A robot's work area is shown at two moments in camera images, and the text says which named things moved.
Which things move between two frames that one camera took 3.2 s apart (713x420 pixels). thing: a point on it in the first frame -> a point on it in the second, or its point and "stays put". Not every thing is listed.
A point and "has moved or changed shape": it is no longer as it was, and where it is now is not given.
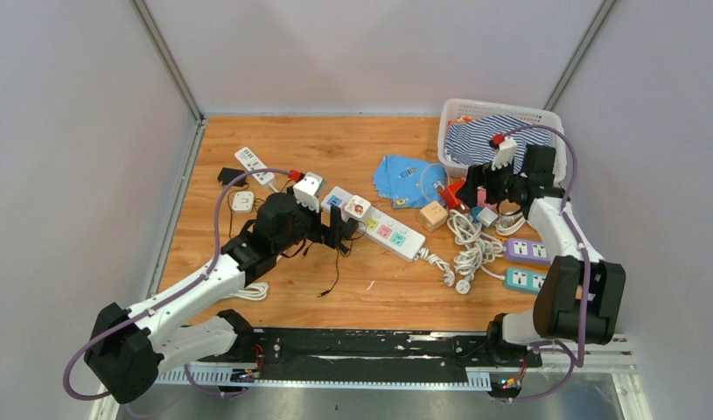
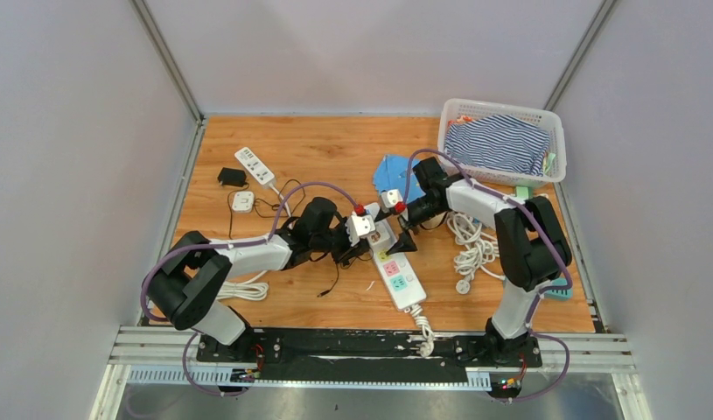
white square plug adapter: [243, 201] stays put
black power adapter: [227, 174] stays put
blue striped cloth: [467, 142] stays put
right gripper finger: [468, 192] -> [404, 243]
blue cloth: [408, 182] stays put
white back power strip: [380, 229] has moved or changed shape
